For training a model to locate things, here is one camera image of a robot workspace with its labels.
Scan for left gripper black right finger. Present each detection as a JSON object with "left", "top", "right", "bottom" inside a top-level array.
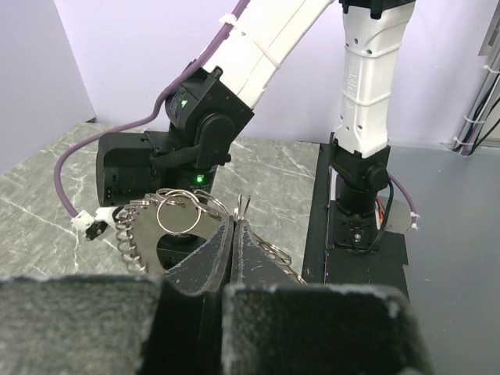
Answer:
[{"left": 220, "top": 220, "right": 435, "bottom": 374}]

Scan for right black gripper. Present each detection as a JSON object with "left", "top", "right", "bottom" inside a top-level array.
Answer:
[{"left": 95, "top": 130, "right": 182, "bottom": 207}]

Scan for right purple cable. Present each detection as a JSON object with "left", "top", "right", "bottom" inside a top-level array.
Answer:
[{"left": 52, "top": 0, "right": 421, "bottom": 231}]

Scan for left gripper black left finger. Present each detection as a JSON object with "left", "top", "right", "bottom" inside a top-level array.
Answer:
[{"left": 1, "top": 218, "right": 234, "bottom": 374}]

